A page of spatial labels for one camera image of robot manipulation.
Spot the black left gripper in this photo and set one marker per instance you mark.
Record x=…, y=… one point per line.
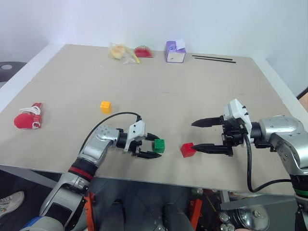
x=136, y=148

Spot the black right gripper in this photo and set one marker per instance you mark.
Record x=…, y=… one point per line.
x=232, y=137

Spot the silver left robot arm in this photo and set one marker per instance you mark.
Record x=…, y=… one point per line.
x=96, y=144

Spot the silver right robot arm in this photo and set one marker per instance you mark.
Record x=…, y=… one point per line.
x=281, y=130

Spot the green studded cube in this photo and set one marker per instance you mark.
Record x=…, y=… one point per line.
x=159, y=146

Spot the red studded cube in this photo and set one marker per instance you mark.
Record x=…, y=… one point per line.
x=187, y=150

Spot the orange studded cube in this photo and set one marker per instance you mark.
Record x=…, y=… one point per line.
x=106, y=107

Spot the beige cardboard sheet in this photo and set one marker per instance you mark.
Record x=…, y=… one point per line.
x=72, y=134
x=156, y=72

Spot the thin black stick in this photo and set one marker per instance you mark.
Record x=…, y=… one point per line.
x=216, y=60
x=211, y=57

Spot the purple tissue box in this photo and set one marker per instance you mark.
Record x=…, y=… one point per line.
x=174, y=54

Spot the shiny silver metal joint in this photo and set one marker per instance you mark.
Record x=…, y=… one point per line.
x=252, y=217

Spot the red item in clear wrap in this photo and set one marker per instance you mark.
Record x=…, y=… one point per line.
x=143, y=51

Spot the clear bag with bread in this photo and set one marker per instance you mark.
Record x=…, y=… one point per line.
x=118, y=51

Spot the white table leg brace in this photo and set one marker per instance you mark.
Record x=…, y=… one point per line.
x=31, y=176

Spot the white sneaker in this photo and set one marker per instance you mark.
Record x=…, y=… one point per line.
x=10, y=203

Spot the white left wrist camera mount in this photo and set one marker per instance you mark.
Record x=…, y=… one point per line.
x=137, y=128

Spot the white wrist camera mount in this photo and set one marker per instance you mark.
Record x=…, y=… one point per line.
x=137, y=128
x=237, y=110

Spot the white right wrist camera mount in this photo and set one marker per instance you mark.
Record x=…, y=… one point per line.
x=237, y=110

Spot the orange metal bracket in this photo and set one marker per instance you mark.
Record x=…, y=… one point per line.
x=89, y=211
x=196, y=213

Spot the grey metal frame bar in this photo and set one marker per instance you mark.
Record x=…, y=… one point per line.
x=255, y=202

